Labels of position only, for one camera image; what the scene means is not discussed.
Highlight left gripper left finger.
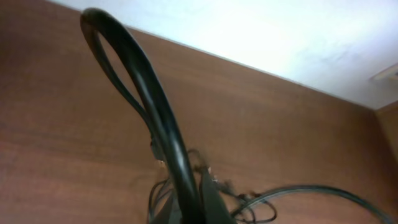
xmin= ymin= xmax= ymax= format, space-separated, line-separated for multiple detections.
xmin=150 ymin=193 xmax=180 ymax=224

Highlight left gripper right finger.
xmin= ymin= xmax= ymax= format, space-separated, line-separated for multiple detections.
xmin=200 ymin=169 xmax=236 ymax=224

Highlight long black usb cable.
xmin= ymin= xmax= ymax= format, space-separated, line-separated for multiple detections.
xmin=79 ymin=7 xmax=206 ymax=224

